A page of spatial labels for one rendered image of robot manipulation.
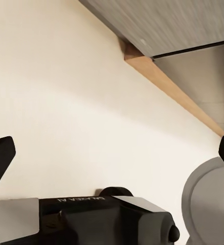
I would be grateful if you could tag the cabinet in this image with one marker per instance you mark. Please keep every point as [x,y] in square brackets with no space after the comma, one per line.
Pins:
[199,73]

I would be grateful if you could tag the dishwasher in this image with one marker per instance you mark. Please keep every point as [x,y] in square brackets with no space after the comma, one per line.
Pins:
[158,27]

